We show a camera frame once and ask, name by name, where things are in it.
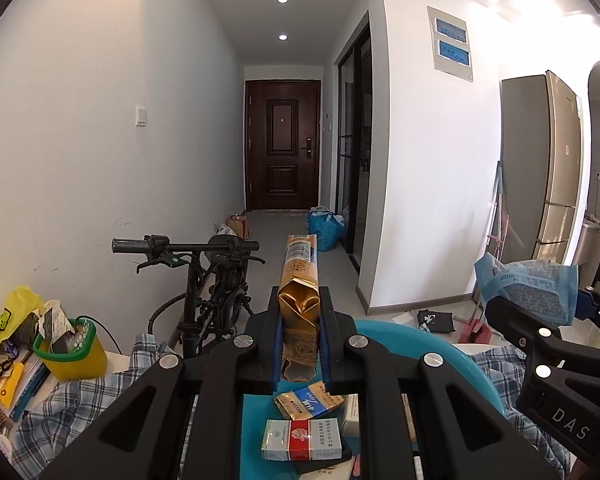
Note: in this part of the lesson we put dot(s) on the white light switch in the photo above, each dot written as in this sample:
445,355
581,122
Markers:
141,116

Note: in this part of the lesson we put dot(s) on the light blue wipes packet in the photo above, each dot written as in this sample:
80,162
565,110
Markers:
530,290

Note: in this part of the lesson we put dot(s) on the blue plaid cloth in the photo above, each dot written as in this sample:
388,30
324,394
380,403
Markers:
80,410

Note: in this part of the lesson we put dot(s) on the gold cigarette carton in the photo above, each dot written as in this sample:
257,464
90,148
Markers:
300,280

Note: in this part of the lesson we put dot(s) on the black framed glass door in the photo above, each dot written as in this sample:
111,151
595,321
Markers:
352,160

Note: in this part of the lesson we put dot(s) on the dark brown entrance door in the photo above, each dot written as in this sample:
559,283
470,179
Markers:
282,160

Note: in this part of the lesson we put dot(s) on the yellow plastic bag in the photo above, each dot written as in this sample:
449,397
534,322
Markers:
5,320

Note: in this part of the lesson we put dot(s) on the brown paper bag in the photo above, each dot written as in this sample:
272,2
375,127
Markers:
237,227

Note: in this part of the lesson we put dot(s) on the black bicycle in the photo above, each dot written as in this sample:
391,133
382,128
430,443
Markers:
200,300

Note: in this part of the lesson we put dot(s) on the gold refrigerator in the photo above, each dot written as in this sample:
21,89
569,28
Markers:
560,160

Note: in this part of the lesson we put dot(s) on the stack of books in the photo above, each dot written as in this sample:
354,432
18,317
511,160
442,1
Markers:
15,390

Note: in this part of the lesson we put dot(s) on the crumpled packaging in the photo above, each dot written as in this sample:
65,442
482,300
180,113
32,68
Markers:
57,327

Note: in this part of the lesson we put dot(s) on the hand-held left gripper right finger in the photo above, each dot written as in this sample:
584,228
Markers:
337,360

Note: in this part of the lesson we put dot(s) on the red and white cigarette carton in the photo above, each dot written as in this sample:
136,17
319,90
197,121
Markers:
300,440

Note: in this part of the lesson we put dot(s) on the yellow bucket with green rim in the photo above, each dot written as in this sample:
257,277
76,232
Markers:
80,360

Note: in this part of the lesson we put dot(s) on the grey wall panel blue windows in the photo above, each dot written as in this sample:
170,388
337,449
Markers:
450,45

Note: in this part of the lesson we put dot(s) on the blue woven bag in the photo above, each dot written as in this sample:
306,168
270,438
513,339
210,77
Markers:
325,230

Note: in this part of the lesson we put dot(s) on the blue plastic basin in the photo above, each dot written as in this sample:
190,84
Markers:
255,435

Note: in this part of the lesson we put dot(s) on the small white box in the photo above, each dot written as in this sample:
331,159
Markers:
351,417

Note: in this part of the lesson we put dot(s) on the white appliance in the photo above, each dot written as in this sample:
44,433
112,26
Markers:
592,242

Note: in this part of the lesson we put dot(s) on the gold and blue cigarette pack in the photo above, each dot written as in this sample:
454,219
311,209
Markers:
305,402

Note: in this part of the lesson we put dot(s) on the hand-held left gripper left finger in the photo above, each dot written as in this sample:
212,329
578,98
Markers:
267,360

